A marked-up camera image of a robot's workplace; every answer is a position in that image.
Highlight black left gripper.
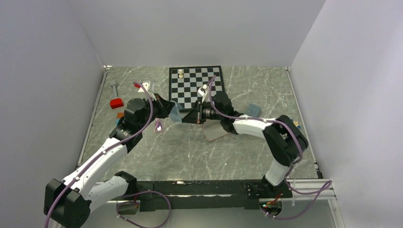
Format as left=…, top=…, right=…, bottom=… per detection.
left=138, top=93, right=175, bottom=131

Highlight grey glasses case green lining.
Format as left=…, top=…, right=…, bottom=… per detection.
left=244, top=104, right=261, bottom=117

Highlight pink transparent sunglasses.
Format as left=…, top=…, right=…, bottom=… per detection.
left=154, top=118, right=164, bottom=133

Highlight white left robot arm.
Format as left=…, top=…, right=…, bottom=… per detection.
left=44, top=94, right=178, bottom=228

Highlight orange and blue toy block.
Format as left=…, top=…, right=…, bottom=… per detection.
left=116, top=112, right=124, bottom=120

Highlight aluminium frame rail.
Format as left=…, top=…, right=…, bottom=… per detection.
left=287, top=179, right=336, bottom=200

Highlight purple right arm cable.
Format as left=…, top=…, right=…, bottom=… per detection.
left=206, top=75, right=333, bottom=220

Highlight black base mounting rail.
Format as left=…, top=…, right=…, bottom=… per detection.
left=113, top=179, right=293, bottom=212

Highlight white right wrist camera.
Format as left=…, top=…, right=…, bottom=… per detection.
left=198, top=84, right=210, bottom=102

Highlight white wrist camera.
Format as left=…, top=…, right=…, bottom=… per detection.
left=198, top=84, right=210, bottom=102
left=133, top=80, right=156, bottom=100

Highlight grey toy hammer red head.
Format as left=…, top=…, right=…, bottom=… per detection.
left=109, top=80, right=124, bottom=109

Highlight pink glasses case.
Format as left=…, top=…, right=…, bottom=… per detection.
left=202, top=121, right=229, bottom=142

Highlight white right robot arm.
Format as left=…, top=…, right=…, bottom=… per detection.
left=182, top=92, right=309, bottom=197

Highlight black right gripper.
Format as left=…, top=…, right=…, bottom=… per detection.
left=181, top=101, right=223, bottom=125

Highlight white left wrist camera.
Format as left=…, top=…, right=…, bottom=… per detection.
left=133, top=80, right=156, bottom=100

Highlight small blue cleaning cloth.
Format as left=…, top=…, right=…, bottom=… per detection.
left=170, top=101, right=182, bottom=123

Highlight black and white chessboard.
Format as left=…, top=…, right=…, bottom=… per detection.
left=168, top=66, right=225, bottom=112

